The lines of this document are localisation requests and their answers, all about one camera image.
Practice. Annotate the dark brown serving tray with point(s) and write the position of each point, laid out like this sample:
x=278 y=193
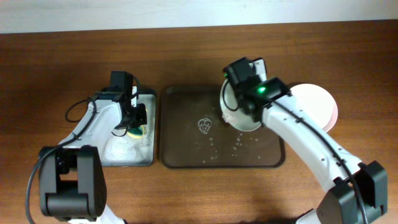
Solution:
x=193 y=134

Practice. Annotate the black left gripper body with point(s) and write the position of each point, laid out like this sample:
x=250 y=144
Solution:
x=138 y=116

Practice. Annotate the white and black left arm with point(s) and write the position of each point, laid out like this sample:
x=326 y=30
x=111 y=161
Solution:
x=72 y=186

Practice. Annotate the black soapy water tray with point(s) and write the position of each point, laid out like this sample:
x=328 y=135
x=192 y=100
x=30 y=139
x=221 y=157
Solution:
x=122 y=150

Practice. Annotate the green and yellow sponge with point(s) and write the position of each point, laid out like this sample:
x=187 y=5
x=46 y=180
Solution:
x=136 y=133

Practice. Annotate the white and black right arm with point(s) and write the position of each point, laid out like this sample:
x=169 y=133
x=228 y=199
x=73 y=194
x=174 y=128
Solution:
x=355 y=192

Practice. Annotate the clean white plate stack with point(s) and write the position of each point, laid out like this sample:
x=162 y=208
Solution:
x=318 y=104

